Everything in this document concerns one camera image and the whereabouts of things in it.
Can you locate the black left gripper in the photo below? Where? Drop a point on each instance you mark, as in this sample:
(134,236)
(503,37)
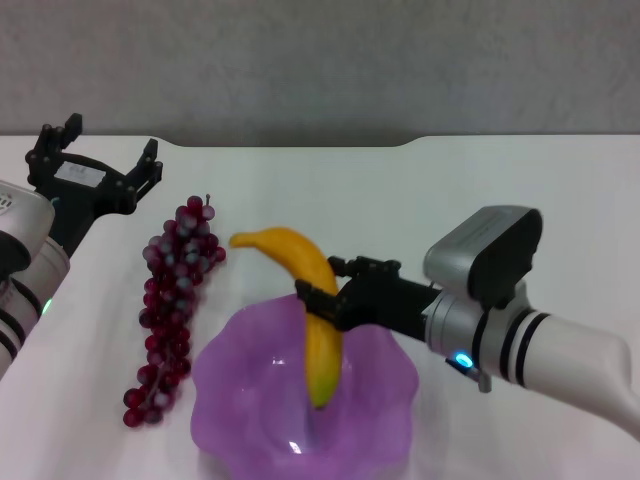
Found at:
(82,192)

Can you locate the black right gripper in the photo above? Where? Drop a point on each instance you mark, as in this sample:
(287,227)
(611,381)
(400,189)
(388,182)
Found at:
(385,302)

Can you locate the yellow banana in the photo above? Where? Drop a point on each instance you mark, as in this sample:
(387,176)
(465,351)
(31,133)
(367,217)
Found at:
(322,370)

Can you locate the dark red grape bunch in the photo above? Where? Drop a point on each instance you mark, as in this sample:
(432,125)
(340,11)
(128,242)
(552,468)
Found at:
(170,300)

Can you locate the purple translucent wavy bowl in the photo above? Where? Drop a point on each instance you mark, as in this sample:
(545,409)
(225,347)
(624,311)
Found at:
(250,400)

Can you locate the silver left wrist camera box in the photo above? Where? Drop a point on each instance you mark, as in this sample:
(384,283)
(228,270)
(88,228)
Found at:
(27,215)

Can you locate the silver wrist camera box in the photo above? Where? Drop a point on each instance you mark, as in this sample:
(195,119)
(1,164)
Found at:
(27,215)
(475,250)

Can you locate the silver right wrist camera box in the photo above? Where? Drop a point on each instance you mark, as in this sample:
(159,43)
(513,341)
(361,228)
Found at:
(475,250)

